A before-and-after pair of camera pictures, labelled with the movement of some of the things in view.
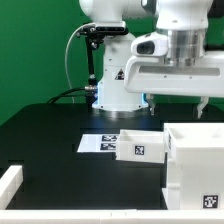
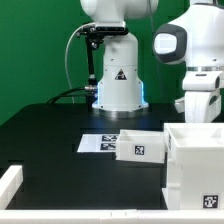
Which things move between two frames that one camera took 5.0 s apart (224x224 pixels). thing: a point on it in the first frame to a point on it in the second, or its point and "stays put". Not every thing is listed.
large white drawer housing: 195,165 stays put
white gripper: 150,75 to 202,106
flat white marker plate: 98,143 stays put
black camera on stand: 93,37 stays put
